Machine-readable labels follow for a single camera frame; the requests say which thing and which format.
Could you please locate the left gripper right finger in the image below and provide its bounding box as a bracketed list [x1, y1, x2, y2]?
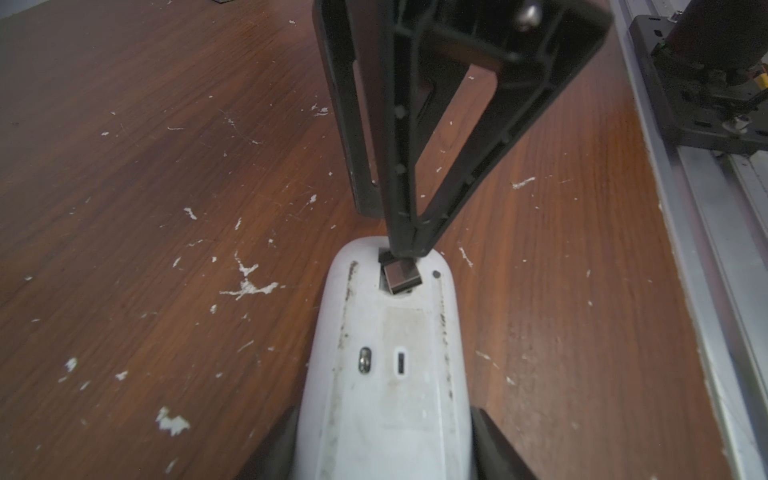
[470, 406, 537, 480]

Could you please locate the small black USB receiver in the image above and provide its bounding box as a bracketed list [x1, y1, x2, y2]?
[378, 249, 422, 295]

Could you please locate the aluminium rail frame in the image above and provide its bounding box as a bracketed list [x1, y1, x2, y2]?
[613, 1, 767, 479]

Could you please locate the white wireless mouse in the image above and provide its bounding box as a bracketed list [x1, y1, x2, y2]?
[291, 236, 473, 479]

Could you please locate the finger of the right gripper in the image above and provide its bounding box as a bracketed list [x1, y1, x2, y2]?
[346, 1, 613, 258]
[313, 0, 383, 218]

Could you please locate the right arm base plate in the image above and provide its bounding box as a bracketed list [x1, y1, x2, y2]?
[629, 15, 767, 155]

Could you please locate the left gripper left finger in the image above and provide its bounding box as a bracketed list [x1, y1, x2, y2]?
[234, 406, 299, 480]

